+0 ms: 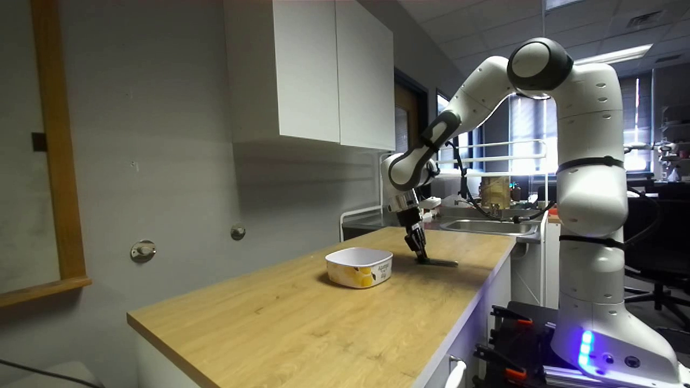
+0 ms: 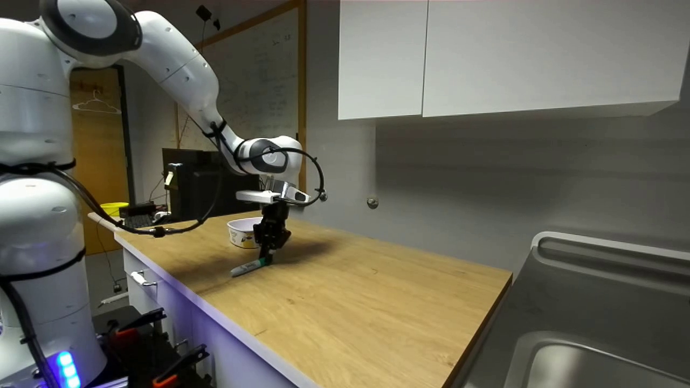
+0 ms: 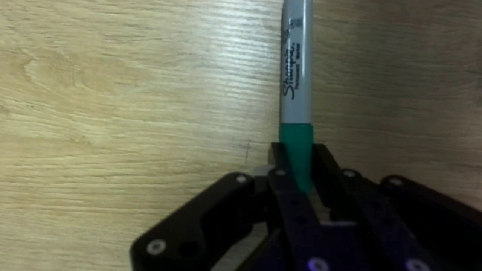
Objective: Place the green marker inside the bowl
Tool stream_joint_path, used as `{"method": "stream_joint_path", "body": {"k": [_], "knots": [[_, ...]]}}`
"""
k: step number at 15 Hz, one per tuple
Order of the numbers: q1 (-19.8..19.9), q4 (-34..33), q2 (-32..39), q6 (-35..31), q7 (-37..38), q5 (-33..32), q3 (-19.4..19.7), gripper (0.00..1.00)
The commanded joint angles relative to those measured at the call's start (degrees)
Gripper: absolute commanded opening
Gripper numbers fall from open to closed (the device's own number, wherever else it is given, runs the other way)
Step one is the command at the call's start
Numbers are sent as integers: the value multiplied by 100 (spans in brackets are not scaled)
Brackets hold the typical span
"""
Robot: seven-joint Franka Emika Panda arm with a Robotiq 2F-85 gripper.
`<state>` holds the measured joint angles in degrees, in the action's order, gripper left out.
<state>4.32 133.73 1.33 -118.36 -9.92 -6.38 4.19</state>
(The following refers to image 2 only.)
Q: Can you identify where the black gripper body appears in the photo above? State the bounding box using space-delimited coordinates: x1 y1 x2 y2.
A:
252 199 292 251

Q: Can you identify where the green marker with white barrel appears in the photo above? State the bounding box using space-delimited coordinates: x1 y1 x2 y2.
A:
228 257 271 280

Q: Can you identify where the white shallow bowl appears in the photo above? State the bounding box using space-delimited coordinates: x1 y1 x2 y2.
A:
225 215 262 251

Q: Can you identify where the black monitor box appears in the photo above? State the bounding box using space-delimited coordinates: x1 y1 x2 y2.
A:
159 146 262 223

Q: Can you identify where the white base cabinet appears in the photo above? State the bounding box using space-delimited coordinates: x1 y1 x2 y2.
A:
116 243 318 388

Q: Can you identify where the black flat device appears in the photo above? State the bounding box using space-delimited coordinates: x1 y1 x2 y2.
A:
116 202 171 228

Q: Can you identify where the wood framed whiteboard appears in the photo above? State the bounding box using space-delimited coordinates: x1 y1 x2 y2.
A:
170 0 311 212

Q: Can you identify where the black orange clamp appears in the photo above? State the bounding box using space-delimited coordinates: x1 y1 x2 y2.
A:
106 309 168 346
148 343 210 388

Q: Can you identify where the yellow small container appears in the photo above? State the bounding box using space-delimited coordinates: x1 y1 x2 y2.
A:
99 201 132 220

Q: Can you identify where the wooden door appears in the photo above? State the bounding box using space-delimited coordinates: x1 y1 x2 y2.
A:
67 64 134 257

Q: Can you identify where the stainless steel sink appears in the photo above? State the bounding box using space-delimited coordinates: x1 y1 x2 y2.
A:
459 228 690 388

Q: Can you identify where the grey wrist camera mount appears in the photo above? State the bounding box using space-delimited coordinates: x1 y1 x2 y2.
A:
234 182 318 212

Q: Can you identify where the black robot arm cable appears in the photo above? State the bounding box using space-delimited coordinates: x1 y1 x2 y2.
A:
40 120 330 240

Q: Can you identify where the camera on small stand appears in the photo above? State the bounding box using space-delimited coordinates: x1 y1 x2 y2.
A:
161 161 185 217

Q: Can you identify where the silver drawer handle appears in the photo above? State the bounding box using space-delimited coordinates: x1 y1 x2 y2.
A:
129 269 159 292

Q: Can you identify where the narrow white wall cabinet door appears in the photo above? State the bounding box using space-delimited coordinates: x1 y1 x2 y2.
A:
336 0 431 122

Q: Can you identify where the wire clothes hanger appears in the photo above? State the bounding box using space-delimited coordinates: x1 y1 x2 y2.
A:
70 91 122 119

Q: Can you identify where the wide white wall cabinet door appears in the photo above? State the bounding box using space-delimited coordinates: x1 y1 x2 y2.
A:
421 0 690 120

